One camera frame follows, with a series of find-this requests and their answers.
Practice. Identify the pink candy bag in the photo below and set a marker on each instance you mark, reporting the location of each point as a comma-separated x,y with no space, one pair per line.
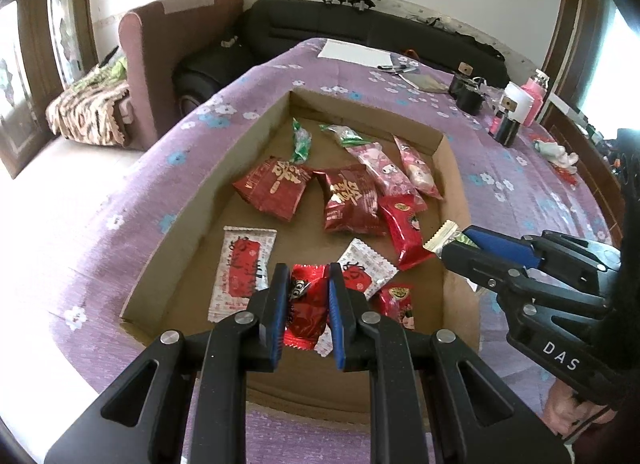
417,170
388,177

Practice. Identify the maroon armchair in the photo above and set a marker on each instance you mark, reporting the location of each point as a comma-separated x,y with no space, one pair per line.
155,38

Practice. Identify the pink sleeved bottle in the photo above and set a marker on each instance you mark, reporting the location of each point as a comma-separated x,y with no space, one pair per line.
537,87

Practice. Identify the dark red snack pack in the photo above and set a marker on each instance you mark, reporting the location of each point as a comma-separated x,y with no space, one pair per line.
350,201
274,187

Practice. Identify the patterned blanket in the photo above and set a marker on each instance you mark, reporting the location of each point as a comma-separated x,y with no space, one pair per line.
85,111

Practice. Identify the white red snack sachet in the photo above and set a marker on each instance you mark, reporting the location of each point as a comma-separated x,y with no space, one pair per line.
242,269
364,269

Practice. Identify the white crumpled cloth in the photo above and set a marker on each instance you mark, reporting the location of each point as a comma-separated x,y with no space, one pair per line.
557,155

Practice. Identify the wooden glass door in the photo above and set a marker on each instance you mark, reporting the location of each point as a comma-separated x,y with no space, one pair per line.
45,45

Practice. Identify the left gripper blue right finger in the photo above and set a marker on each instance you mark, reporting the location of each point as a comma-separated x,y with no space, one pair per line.
343,322

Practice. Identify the tan notebook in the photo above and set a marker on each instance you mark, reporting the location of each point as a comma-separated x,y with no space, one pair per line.
425,83

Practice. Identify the white paper sheet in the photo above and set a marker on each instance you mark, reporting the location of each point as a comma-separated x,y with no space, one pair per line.
355,54

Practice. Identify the wooden side cabinet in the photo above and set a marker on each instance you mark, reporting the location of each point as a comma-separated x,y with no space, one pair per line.
558,118

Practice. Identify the green candy packet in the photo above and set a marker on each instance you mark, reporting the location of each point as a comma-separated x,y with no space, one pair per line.
302,140
344,135

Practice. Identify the green white snack pack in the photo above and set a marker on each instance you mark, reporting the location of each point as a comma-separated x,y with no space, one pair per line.
447,233

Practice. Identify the small red candy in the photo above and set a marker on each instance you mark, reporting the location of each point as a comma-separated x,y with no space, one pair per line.
308,306

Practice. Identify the bright red snack pack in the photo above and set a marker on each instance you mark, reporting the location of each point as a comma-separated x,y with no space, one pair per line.
402,220
394,301

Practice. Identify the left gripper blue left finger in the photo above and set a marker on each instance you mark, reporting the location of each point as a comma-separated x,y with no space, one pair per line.
273,314

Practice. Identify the black cylindrical holder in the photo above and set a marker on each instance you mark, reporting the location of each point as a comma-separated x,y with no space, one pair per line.
466,90
503,125

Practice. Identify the shallow cardboard box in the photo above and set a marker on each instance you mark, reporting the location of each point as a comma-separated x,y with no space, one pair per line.
176,285

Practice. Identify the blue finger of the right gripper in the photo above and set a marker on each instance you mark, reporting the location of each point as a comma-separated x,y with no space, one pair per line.
485,269
519,251

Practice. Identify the right hand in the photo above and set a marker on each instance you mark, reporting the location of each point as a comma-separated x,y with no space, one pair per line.
564,414

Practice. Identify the white plastic jar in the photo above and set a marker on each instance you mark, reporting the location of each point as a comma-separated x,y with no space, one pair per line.
524,100

